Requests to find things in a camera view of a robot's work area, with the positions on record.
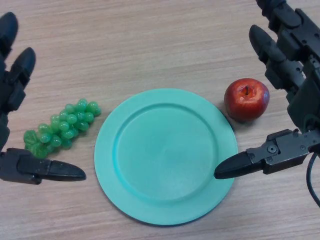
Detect red apple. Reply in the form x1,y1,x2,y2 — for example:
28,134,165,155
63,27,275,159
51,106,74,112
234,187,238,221
223,77,271,123

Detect green grape bunch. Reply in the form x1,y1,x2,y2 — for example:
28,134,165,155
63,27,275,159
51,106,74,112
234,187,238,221
23,98,102,159

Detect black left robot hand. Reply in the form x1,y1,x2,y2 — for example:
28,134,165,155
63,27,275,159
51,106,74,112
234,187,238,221
0,11,87,185

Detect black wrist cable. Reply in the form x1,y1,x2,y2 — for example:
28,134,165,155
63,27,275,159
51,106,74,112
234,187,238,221
305,151,320,209

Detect teal round plate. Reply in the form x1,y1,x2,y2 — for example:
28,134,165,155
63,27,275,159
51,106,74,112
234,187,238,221
93,88,239,228

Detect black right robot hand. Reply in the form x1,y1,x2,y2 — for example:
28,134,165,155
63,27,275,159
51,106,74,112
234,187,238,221
214,0,320,180

